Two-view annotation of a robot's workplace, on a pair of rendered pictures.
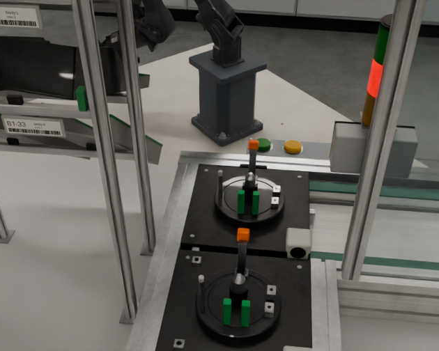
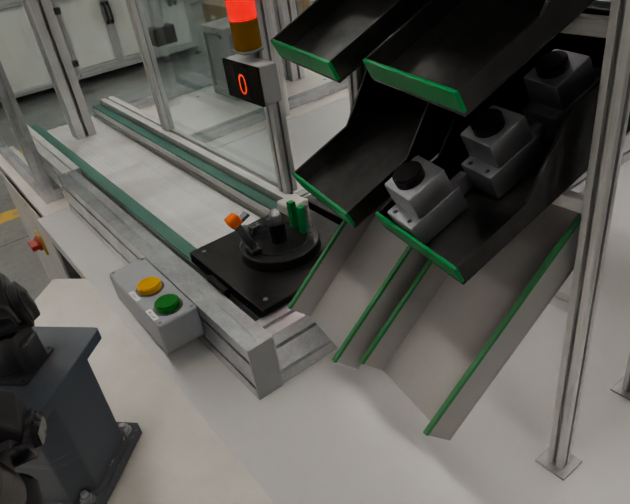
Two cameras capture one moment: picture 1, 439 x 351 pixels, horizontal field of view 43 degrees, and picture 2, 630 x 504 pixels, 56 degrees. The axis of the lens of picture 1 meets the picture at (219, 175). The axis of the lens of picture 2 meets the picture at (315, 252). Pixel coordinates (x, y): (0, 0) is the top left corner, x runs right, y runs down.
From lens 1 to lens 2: 1.50 m
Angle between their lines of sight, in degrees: 94
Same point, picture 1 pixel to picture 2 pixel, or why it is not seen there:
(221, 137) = (128, 427)
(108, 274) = not seen: hidden behind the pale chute
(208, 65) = (58, 369)
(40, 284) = (528, 362)
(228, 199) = (298, 244)
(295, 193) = (231, 240)
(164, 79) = not seen: outside the picture
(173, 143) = (178, 490)
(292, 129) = not seen: hidden behind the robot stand
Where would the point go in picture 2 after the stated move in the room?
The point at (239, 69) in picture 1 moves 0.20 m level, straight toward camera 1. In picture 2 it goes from (49, 333) to (180, 262)
